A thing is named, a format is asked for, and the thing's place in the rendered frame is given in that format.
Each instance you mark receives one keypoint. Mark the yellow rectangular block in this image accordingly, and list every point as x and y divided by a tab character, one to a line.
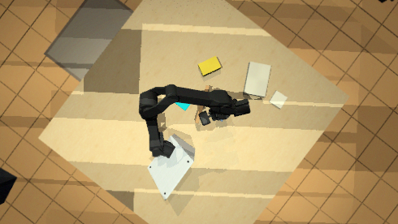
209	66

